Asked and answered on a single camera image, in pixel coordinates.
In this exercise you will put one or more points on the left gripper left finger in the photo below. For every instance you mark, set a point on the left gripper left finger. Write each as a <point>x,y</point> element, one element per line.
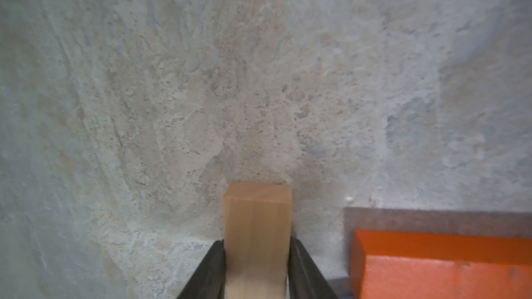
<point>208,280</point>

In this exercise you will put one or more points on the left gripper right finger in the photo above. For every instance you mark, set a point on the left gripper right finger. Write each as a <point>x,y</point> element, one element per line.
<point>305,280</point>

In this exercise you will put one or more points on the orange block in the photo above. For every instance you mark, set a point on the orange block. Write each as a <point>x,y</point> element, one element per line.
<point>420,265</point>

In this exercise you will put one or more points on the natural wood block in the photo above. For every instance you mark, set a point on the natural wood block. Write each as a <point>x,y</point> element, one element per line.
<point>257,228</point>

